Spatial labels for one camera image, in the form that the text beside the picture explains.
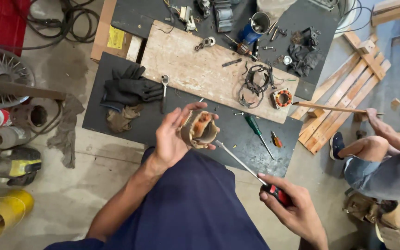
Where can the person's left hand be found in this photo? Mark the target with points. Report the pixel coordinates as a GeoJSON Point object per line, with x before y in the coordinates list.
{"type": "Point", "coordinates": [167, 140]}

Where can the person's right hand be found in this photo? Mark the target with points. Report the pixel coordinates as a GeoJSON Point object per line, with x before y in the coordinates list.
{"type": "Point", "coordinates": [297, 208]}

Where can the motor stator with paper insulation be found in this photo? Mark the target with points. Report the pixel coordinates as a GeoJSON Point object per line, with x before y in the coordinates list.
{"type": "Point", "coordinates": [200, 130]}

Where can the large black rubber mat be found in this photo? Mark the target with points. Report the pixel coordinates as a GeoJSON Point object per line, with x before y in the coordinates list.
{"type": "Point", "coordinates": [123, 128]}

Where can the brown dirty rag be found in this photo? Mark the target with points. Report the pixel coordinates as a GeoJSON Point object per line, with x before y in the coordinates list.
{"type": "Point", "coordinates": [122, 119]}

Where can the pair of black gloves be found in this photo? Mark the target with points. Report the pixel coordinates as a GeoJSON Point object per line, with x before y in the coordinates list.
{"type": "Point", "coordinates": [130, 88]}

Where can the person's navy blue trousers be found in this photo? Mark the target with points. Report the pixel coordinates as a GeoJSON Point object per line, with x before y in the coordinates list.
{"type": "Point", "coordinates": [186, 208]}

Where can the small bolt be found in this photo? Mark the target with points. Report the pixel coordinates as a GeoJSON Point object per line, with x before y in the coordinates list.
{"type": "Point", "coordinates": [238, 113]}

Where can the worn wooden board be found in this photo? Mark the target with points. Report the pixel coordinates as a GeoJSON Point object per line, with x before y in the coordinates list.
{"type": "Point", "coordinates": [193, 66]}

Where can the brown dusty bag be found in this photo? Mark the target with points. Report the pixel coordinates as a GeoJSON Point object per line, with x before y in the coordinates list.
{"type": "Point", "coordinates": [391, 222]}

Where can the grey dirty rag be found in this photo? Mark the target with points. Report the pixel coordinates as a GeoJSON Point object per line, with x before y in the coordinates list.
{"type": "Point", "coordinates": [66, 132]}

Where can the flat black metal strip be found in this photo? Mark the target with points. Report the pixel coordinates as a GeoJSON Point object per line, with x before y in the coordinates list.
{"type": "Point", "coordinates": [232, 62]}

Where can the row of small bearings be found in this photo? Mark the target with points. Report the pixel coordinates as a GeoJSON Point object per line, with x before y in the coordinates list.
{"type": "Point", "coordinates": [206, 42]}

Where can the thin wooden stick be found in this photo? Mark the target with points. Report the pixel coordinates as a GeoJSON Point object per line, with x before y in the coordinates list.
{"type": "Point", "coordinates": [332, 108]}

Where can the stator with orange copper winding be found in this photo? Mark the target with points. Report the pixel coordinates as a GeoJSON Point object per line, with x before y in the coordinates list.
{"type": "Point", "coordinates": [283, 99]}

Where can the brown cardboard box yellow label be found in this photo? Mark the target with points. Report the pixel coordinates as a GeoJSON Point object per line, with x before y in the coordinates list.
{"type": "Point", "coordinates": [115, 38]}

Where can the motor armature with shaft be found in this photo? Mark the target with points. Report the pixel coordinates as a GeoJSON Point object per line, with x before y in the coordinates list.
{"type": "Point", "coordinates": [243, 48]}

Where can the wooden slat pallet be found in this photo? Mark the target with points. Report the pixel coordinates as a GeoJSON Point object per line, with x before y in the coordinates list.
{"type": "Point", "coordinates": [345, 90]}

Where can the grey metal motor housing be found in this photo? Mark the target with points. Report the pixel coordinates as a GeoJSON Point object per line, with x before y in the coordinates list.
{"type": "Point", "coordinates": [223, 15]}

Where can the blue cylindrical motor housing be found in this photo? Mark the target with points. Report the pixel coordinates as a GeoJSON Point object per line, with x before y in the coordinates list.
{"type": "Point", "coordinates": [252, 31]}

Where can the rusty metal cylinder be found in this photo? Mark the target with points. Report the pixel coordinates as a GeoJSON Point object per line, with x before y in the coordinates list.
{"type": "Point", "coordinates": [28, 115]}

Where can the small silver cap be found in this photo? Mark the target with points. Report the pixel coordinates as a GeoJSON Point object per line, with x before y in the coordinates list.
{"type": "Point", "coordinates": [287, 60]}

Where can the black crumpled cloth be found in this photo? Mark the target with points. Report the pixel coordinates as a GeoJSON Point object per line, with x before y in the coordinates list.
{"type": "Point", "coordinates": [302, 60]}

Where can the dark wooden plank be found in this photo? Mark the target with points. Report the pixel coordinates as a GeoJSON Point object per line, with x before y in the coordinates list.
{"type": "Point", "coordinates": [23, 91]}

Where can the yellow grey power tool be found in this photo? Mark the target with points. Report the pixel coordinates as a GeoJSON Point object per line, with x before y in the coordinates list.
{"type": "Point", "coordinates": [16, 166]}

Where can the small pliers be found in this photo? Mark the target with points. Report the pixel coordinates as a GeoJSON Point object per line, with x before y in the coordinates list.
{"type": "Point", "coordinates": [277, 32]}

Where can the white plastic pipe piece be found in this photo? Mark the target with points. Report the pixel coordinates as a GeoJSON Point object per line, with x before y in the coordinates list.
{"type": "Point", "coordinates": [7, 137]}

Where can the white plastic bucket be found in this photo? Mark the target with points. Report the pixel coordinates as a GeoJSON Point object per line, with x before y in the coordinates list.
{"type": "Point", "coordinates": [274, 8]}

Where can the black plastic motor part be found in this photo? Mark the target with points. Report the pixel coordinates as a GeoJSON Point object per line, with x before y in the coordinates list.
{"type": "Point", "coordinates": [311, 34]}

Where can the black rubber mat with parts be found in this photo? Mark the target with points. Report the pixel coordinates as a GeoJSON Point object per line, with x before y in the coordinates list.
{"type": "Point", "coordinates": [304, 14]}

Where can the red metal box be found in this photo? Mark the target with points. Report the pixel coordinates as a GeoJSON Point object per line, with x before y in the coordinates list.
{"type": "Point", "coordinates": [2, 20]}

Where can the stacked wooden planks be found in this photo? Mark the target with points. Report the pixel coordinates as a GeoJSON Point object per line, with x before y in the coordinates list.
{"type": "Point", "coordinates": [396, 10]}

